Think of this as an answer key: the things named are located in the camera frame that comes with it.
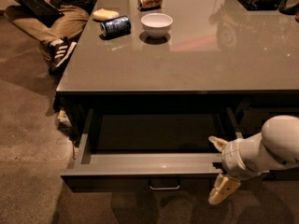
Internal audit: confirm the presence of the seated person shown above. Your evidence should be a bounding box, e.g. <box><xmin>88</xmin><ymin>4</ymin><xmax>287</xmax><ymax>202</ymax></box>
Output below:
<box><xmin>4</xmin><ymin>0</ymin><xmax>110</xmax><ymax>73</ymax></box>

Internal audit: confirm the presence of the dark grey cabinet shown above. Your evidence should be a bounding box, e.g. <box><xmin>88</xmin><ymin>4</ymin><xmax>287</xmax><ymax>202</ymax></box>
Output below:
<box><xmin>53</xmin><ymin>0</ymin><xmax>299</xmax><ymax>185</ymax></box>

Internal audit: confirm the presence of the white ceramic bowl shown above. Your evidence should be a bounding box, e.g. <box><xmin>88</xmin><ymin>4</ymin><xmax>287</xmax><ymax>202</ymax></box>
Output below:
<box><xmin>141</xmin><ymin>13</ymin><xmax>173</xmax><ymax>39</ymax></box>

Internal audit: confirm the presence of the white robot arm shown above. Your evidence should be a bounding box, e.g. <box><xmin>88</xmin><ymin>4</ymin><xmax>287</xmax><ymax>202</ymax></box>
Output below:
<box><xmin>208</xmin><ymin>115</ymin><xmax>299</xmax><ymax>204</ymax></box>

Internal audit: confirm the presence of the black striped sneaker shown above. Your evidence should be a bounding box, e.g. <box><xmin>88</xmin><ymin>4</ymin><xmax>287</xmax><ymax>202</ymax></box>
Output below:
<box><xmin>50</xmin><ymin>37</ymin><xmax>77</xmax><ymax>75</ymax></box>

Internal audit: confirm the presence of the black laptop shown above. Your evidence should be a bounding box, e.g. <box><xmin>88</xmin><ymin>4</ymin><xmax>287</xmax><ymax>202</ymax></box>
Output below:
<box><xmin>14</xmin><ymin>0</ymin><xmax>63</xmax><ymax>17</ymax></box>

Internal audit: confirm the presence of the tan soda can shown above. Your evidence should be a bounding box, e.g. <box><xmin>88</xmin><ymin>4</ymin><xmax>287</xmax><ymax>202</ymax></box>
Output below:
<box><xmin>137</xmin><ymin>0</ymin><xmax>163</xmax><ymax>10</ymax></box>

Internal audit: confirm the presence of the blue soda can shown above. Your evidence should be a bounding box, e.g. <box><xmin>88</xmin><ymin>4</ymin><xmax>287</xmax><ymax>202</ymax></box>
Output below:
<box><xmin>101</xmin><ymin>15</ymin><xmax>131</xmax><ymax>37</ymax></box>

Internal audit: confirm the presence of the yellow sponge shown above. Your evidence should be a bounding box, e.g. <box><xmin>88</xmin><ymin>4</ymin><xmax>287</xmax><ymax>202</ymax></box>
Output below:
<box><xmin>93</xmin><ymin>8</ymin><xmax>120</xmax><ymax>21</ymax></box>

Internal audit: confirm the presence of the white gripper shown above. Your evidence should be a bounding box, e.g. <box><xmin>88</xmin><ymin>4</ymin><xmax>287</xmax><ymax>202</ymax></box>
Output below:
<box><xmin>208</xmin><ymin>135</ymin><xmax>270</xmax><ymax>205</ymax></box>

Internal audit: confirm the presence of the dark grey top drawer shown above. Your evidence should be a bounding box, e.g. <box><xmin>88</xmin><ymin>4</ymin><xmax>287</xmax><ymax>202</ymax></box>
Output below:
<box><xmin>61</xmin><ymin>108</ymin><xmax>242</xmax><ymax>192</ymax></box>

